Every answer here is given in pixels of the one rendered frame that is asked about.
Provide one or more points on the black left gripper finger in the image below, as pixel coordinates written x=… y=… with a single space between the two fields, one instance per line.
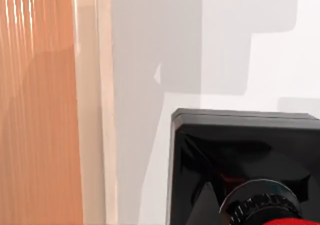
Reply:
x=207 y=207

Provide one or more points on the red bottle with black cap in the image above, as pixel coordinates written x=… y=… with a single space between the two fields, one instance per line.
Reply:
x=265 y=207

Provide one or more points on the black square box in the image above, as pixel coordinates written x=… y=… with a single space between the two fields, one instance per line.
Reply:
x=240 y=145

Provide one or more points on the salmon-coloured box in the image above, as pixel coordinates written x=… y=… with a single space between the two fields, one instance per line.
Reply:
x=40 y=125

